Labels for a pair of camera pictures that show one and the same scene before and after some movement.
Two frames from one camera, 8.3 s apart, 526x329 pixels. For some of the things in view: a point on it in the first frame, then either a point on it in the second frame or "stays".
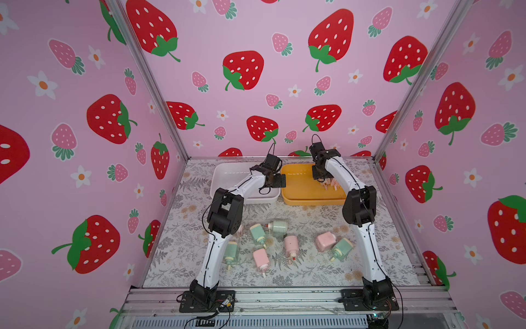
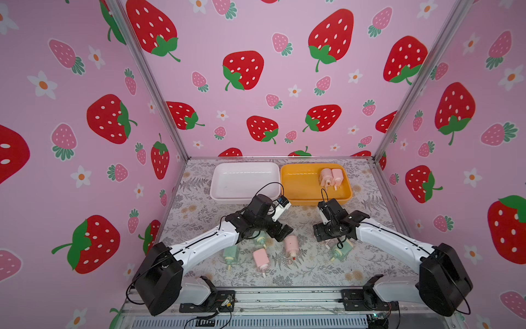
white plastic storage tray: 229,175 stays
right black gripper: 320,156 to 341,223
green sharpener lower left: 231,253 stays
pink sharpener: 261,260 stays
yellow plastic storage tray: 302,190 stays
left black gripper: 278,183 to 274,234
